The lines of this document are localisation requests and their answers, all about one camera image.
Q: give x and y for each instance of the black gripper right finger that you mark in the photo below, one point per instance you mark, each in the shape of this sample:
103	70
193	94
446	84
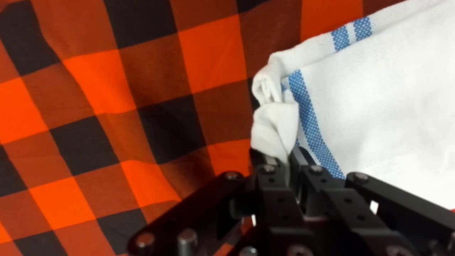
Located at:
361	218

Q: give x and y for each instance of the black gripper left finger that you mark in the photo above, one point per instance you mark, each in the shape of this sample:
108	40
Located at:
247	214

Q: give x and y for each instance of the white towel with blue stripes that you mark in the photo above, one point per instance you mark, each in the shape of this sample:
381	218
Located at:
379	104

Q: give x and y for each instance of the red black plaid tablecloth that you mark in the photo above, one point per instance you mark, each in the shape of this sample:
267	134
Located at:
95	94

